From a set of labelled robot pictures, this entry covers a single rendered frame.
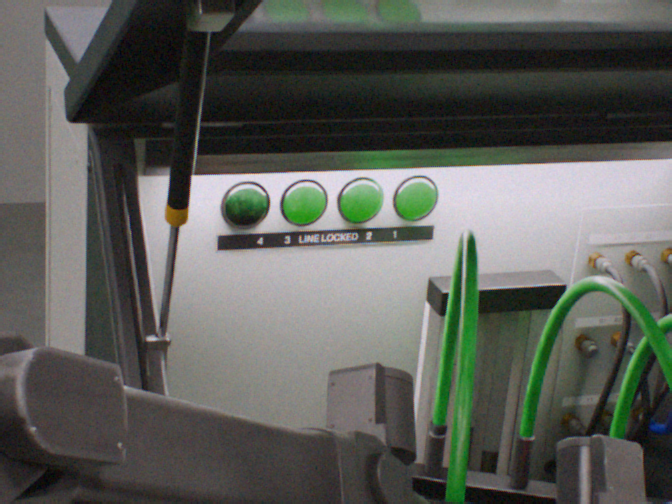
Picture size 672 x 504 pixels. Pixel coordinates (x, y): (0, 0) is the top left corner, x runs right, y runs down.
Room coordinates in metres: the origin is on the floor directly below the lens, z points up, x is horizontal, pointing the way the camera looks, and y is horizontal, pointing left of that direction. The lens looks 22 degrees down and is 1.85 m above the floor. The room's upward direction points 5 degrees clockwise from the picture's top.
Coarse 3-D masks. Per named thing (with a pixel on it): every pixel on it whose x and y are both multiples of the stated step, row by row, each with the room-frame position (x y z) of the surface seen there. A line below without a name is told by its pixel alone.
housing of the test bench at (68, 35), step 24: (48, 24) 1.46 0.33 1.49; (72, 24) 1.42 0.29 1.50; (96, 24) 1.43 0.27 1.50; (48, 48) 1.46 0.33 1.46; (72, 48) 1.32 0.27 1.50; (48, 72) 1.46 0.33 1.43; (72, 72) 1.30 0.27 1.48; (48, 96) 1.46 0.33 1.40; (48, 120) 1.47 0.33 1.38; (312, 120) 1.31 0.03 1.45; (336, 120) 1.32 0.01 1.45; (360, 120) 1.33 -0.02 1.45; (384, 120) 1.34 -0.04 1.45; (408, 120) 1.35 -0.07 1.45; (48, 144) 1.47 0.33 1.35; (72, 144) 1.31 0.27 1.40; (48, 168) 1.47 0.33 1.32; (72, 168) 1.31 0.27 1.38; (48, 192) 1.47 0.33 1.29; (72, 192) 1.31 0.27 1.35; (48, 216) 1.47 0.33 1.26; (72, 216) 1.31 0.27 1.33; (48, 240) 1.47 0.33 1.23; (72, 240) 1.31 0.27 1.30; (48, 264) 1.47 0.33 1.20; (72, 264) 1.30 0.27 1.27; (48, 288) 1.47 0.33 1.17; (72, 288) 1.30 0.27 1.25; (48, 312) 1.46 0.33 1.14; (72, 312) 1.30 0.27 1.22; (48, 336) 1.46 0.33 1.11; (72, 336) 1.30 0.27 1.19
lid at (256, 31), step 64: (128, 0) 0.94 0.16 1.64; (192, 0) 0.88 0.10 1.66; (256, 0) 0.92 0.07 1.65; (320, 0) 1.00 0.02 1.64; (384, 0) 1.01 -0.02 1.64; (448, 0) 1.03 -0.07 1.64; (512, 0) 1.05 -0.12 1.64; (576, 0) 1.07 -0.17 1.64; (640, 0) 1.09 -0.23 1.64; (128, 64) 1.16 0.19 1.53; (256, 64) 1.10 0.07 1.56; (320, 64) 1.12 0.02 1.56; (384, 64) 1.14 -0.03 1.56; (448, 64) 1.16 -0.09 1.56; (512, 64) 1.18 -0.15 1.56; (576, 64) 1.21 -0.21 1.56; (640, 64) 1.23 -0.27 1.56
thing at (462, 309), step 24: (456, 264) 1.19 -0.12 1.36; (456, 288) 1.20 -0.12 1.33; (456, 312) 1.22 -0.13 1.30; (456, 336) 1.23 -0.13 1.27; (456, 384) 0.93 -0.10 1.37; (456, 408) 0.91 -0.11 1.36; (432, 432) 1.23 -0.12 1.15; (456, 432) 0.90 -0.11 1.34; (456, 456) 0.89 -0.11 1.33; (456, 480) 0.88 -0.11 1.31
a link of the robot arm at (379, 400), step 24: (336, 384) 0.82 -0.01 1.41; (360, 384) 0.82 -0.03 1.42; (384, 384) 0.83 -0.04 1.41; (408, 384) 0.84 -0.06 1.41; (336, 408) 0.81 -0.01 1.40; (360, 408) 0.80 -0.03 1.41; (384, 408) 0.81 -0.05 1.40; (408, 408) 0.83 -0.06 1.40; (384, 432) 0.78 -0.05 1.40; (408, 432) 0.81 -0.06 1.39; (384, 456) 0.73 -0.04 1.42; (408, 456) 0.81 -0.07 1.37; (384, 480) 0.72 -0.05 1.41; (408, 480) 0.75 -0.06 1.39
